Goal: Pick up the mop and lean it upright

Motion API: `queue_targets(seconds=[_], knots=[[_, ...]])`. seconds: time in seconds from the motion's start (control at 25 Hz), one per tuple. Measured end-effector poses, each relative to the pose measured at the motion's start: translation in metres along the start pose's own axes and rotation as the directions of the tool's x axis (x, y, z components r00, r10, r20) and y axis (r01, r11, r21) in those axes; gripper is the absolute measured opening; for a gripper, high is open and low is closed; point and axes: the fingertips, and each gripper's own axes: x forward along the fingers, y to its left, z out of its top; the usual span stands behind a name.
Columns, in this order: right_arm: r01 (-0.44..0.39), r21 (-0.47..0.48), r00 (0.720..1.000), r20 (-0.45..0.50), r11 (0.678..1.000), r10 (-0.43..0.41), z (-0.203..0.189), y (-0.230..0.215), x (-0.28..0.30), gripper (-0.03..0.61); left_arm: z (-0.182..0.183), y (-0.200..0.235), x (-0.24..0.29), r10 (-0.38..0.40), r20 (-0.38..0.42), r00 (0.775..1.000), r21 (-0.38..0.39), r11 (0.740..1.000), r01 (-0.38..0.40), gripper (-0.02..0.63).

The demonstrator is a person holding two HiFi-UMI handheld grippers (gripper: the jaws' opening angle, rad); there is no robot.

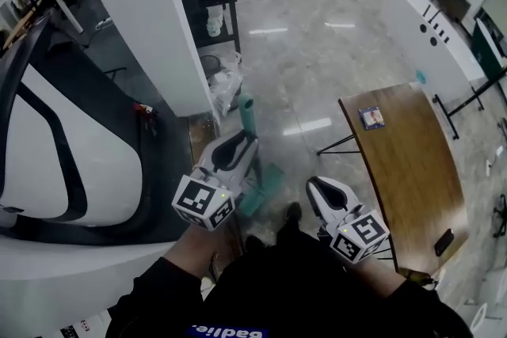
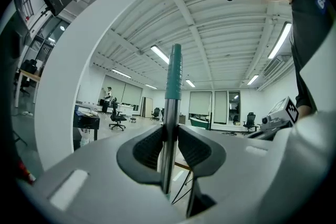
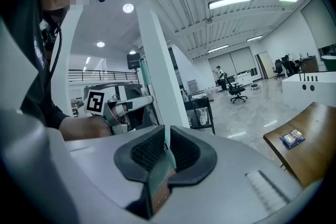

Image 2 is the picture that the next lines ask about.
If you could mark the person's right forearm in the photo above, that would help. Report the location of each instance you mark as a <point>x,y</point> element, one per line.
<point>304,111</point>

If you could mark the wooden table black legs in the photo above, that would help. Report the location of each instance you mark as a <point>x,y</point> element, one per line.
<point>183,165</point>

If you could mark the person's black shirt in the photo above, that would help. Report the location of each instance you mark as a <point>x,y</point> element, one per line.
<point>309,34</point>

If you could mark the white plastic bag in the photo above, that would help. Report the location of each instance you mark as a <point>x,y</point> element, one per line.
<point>84,139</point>

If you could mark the ceiling air conditioner unit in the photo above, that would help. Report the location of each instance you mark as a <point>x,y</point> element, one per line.
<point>278,65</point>

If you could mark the ceiling tube light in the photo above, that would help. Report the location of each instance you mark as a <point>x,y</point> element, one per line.
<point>252,79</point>
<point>279,40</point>
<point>159,53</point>
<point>190,83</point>
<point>121,73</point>

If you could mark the teal mop metal pole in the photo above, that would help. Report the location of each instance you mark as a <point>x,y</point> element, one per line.
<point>173,73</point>

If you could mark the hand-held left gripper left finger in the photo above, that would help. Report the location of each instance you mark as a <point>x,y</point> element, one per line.
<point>105,178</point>

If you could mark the wooden door panel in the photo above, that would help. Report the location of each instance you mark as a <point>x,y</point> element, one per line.
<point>147,107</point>

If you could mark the small red black tool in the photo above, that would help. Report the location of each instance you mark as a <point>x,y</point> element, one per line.
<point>26,171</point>

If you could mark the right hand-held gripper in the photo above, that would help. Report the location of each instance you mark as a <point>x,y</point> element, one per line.
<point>283,115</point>

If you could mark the black office chair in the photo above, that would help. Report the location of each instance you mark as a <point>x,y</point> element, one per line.
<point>250,120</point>
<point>155,113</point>
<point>116,116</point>

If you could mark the white roller blind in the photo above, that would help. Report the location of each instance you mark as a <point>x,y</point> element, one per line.
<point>220,106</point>
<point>200,102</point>
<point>116,87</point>
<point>132,94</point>

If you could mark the wooden desk white legs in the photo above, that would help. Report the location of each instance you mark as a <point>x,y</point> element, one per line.
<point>29,76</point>

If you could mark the dark green tub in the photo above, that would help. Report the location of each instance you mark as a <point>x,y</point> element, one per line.
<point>199,123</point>

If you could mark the black loudspeaker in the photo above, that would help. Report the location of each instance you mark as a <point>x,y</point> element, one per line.
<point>56,0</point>

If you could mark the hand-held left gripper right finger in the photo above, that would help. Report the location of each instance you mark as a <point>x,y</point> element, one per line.
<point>249,178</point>

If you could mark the black round stool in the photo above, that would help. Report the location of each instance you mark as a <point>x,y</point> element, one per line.
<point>133,119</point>

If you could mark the blue box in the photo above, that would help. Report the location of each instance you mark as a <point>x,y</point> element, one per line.
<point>79,114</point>

